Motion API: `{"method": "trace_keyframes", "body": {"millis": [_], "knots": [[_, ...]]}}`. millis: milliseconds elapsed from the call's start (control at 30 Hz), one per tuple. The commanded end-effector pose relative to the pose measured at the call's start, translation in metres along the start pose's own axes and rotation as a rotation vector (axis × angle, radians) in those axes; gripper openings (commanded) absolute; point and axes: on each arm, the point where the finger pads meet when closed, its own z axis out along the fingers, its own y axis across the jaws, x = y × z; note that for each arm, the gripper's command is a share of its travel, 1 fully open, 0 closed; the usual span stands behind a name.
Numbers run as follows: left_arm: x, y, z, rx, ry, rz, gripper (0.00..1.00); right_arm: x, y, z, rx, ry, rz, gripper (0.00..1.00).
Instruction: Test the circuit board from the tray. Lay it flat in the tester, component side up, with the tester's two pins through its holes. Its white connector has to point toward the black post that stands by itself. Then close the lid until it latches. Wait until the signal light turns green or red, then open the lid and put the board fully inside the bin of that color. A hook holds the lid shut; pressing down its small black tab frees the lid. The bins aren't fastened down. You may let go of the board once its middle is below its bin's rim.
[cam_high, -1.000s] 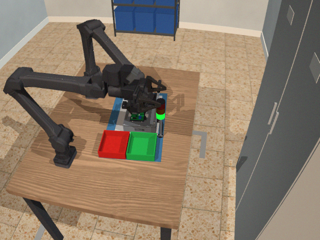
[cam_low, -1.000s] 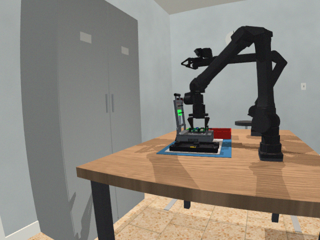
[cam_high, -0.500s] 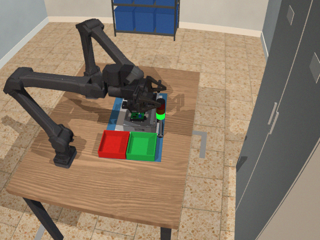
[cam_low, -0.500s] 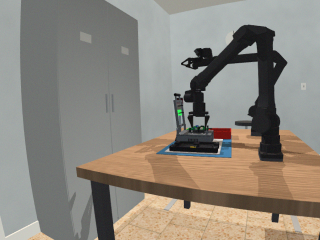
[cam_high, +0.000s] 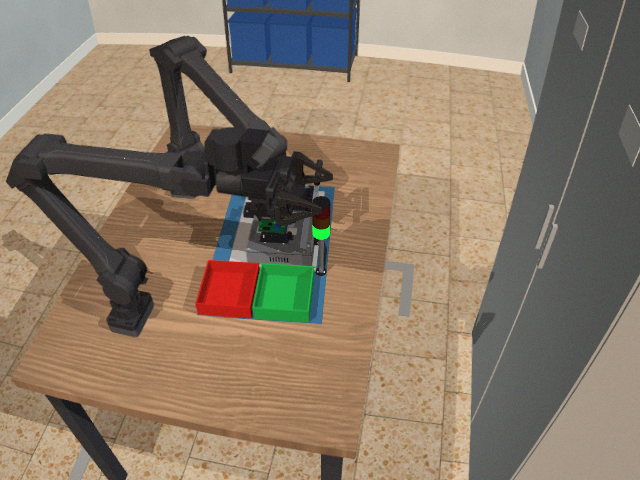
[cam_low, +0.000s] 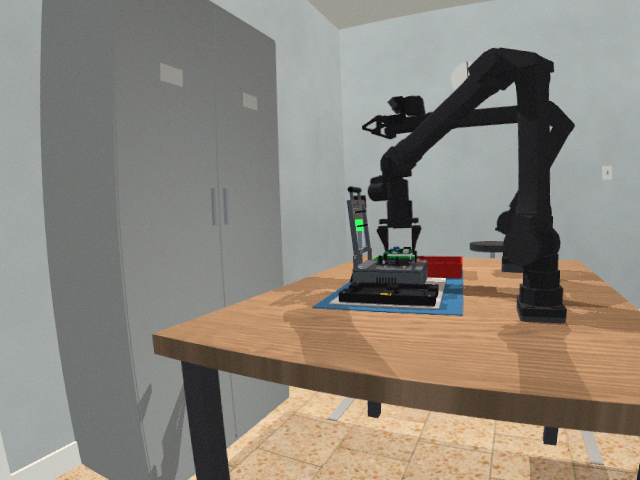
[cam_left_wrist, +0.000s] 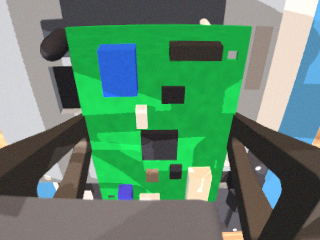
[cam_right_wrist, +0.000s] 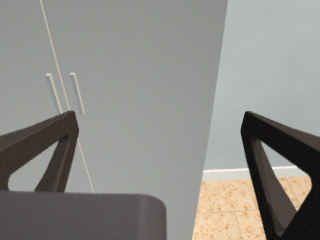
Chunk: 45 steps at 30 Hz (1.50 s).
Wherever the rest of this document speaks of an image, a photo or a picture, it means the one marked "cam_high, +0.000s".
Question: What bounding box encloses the red bin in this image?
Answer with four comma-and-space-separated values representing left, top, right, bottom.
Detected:
195, 260, 260, 319

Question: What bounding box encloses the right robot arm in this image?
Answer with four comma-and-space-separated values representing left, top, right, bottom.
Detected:
6, 127, 279, 331

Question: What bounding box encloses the green bin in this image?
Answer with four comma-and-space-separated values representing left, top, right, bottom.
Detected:
252, 263, 314, 323

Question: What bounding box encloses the green circuit board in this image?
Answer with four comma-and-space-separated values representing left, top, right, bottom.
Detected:
258, 217, 285, 233

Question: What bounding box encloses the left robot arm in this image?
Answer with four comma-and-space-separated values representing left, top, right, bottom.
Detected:
149, 36, 287, 160

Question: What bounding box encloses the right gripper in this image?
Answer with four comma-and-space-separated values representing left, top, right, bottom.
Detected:
241, 151, 333, 226

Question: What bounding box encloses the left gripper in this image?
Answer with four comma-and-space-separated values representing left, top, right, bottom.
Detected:
250, 198, 294, 221

